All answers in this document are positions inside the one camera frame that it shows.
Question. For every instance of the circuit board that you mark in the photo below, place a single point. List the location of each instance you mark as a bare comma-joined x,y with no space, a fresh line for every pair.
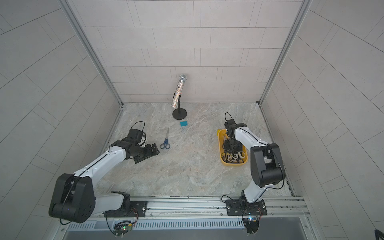
122,228
251,225

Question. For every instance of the blue handled scissors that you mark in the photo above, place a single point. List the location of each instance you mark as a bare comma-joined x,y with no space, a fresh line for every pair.
165,144

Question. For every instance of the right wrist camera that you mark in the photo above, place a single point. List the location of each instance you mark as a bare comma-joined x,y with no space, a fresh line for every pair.
229,123

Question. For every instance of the left circuit board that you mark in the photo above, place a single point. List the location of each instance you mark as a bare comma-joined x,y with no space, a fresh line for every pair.
122,228

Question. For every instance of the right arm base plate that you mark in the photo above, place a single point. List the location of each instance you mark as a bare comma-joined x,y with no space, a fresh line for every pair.
241,207

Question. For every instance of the beige kitchen scissors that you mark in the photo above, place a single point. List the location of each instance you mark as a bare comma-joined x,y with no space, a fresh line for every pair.
233,158

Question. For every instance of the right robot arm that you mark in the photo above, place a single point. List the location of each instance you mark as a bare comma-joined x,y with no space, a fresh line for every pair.
267,168

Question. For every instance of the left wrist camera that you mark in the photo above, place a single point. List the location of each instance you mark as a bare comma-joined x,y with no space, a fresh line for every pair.
137,137

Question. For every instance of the right circuit board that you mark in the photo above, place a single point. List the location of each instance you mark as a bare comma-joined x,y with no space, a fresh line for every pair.
251,225

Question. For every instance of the yellow storage box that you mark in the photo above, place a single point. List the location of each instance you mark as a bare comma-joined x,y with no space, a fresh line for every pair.
221,137

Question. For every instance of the teal sponge block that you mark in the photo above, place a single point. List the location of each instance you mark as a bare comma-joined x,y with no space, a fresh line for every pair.
184,123

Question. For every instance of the black microphone stand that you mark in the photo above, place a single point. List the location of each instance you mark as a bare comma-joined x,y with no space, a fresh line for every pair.
179,113

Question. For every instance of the glitter microphone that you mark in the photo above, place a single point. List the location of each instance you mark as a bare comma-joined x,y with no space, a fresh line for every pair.
178,90

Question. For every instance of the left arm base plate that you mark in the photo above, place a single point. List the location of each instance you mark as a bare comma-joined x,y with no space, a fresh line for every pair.
135,209

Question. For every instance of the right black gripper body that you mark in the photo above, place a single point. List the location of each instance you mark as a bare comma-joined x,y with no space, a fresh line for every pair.
232,145

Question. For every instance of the aluminium rail frame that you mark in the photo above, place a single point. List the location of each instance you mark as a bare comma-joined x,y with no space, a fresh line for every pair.
214,207

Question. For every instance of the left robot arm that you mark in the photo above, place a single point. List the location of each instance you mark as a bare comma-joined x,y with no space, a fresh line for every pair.
74,198

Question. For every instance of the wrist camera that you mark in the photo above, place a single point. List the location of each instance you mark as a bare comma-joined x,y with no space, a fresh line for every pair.
229,123
137,137

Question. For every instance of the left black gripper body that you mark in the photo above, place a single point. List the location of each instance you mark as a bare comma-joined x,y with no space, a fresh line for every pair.
142,152

